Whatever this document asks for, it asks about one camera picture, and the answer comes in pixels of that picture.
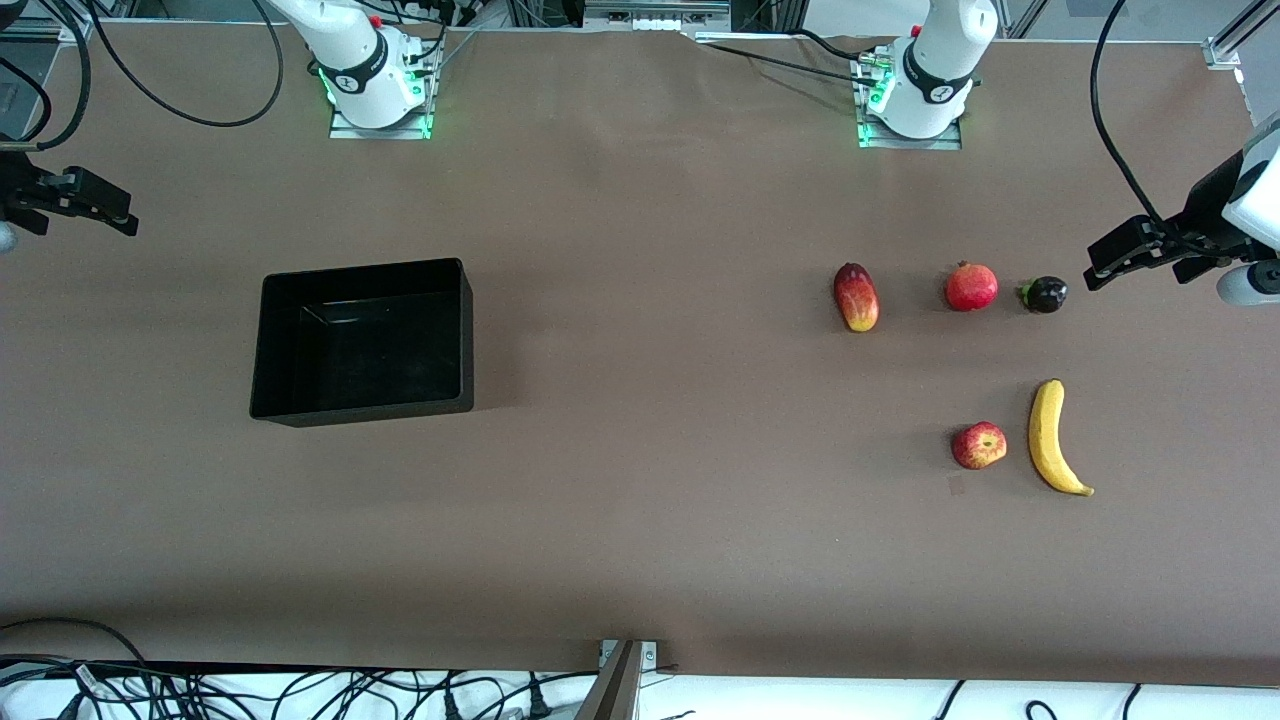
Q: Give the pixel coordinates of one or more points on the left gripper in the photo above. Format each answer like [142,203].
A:
[1203,217]

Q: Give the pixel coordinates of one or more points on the yellow banana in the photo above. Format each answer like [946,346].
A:
[1045,430]

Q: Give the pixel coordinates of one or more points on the red apple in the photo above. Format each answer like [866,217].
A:
[979,446]

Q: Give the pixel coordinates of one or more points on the black plastic box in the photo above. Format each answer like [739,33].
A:
[360,340]

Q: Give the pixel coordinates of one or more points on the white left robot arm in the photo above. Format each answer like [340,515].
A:
[935,70]

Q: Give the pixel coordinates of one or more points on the dark purple round fruit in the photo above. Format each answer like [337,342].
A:
[1047,295]

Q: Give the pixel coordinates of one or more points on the red pomegranate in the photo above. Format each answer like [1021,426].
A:
[971,288]

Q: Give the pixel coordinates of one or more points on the red yellow mango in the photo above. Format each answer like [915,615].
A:
[856,297]

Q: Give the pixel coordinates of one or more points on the brown table cover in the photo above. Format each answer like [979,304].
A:
[640,520]

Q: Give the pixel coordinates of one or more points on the metal table edge plate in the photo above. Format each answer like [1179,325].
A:
[650,655]

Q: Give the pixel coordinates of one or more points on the dark metal beam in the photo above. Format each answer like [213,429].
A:
[615,690]

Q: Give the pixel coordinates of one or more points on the aluminium frame profile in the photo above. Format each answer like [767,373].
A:
[1245,25]
[30,25]

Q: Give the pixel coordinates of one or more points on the small metal corner bracket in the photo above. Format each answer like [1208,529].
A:
[1224,52]

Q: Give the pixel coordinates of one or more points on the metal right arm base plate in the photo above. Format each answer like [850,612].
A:
[345,130]

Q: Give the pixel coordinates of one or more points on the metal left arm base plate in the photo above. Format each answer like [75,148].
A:
[880,143]

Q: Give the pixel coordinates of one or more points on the silver metal rail bracket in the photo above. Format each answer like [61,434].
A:
[655,15]

